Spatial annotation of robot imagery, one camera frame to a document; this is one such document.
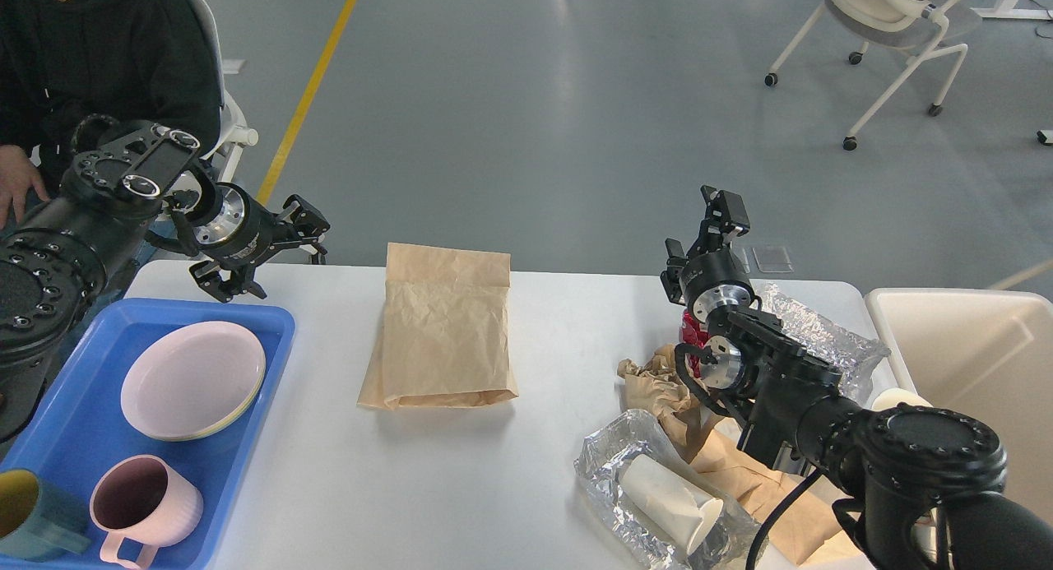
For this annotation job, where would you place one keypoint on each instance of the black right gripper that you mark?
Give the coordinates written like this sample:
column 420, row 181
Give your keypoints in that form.
column 713, row 279

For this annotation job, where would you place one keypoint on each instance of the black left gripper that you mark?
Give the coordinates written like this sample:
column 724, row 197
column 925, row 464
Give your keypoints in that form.
column 229, row 226

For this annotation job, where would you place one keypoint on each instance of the large brown paper bag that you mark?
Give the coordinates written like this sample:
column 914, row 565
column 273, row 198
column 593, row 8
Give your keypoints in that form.
column 443, row 337

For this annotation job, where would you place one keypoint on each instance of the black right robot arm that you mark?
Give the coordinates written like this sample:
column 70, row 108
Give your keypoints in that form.
column 923, row 485

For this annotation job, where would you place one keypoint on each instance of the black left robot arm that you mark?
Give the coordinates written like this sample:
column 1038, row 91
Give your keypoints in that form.
column 141, row 182

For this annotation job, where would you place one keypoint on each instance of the clear floor plate left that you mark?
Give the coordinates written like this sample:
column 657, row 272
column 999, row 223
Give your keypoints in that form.
column 742, row 258

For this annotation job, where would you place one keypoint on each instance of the clear floor plate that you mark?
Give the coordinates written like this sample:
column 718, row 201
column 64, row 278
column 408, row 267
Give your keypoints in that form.
column 772, row 259
column 742, row 258

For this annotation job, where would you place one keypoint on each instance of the clear floor plate right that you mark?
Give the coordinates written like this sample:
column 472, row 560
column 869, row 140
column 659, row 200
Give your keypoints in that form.
column 772, row 259

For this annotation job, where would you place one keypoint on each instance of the crushed red soda can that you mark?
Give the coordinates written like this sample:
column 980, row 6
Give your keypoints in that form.
column 691, row 332

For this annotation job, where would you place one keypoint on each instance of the white office chair left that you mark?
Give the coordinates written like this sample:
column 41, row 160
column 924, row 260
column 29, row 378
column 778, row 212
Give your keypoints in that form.
column 225, row 156

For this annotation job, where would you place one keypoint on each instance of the white office chair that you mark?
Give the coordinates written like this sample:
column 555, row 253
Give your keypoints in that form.
column 920, row 30
column 225, row 156

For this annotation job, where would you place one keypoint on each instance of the crumpled brown paper ball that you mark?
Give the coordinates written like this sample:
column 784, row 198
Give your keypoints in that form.
column 655, row 387

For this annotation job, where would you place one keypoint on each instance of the pink ceramic plate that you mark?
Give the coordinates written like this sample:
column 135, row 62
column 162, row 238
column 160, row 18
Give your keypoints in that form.
column 194, row 381

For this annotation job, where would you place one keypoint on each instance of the crumpled foil container back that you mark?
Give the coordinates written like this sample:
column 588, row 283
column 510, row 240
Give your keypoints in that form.
column 855, row 356

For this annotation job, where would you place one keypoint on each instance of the white paper cup upright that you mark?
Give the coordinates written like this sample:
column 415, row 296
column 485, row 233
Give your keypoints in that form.
column 895, row 396

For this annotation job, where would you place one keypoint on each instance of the blue plastic tray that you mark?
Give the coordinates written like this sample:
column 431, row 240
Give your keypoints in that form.
column 79, row 431

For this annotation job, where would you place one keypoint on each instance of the white paper cup lying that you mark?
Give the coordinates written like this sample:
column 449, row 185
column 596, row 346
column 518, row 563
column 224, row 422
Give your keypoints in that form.
column 682, row 510

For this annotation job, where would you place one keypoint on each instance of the pink ribbed mug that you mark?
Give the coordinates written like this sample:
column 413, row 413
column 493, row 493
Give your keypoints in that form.
column 143, row 505

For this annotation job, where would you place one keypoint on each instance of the person in black hoodie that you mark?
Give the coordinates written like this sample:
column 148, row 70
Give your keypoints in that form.
column 64, row 60

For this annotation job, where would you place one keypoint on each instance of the foil tray front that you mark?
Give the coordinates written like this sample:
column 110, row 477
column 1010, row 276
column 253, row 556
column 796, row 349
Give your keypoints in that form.
column 604, row 456

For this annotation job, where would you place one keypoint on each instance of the flat brown paper bag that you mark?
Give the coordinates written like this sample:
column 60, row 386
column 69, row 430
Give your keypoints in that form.
column 807, row 535

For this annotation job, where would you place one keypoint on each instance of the beige plastic bin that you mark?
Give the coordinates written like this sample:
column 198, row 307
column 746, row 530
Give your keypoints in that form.
column 987, row 354

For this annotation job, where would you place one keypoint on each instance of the white office chair right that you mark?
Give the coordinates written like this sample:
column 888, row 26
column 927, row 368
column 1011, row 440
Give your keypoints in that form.
column 920, row 30

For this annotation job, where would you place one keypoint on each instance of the teal mug yellow inside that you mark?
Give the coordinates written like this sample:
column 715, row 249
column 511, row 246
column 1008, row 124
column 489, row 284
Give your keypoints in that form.
column 40, row 521

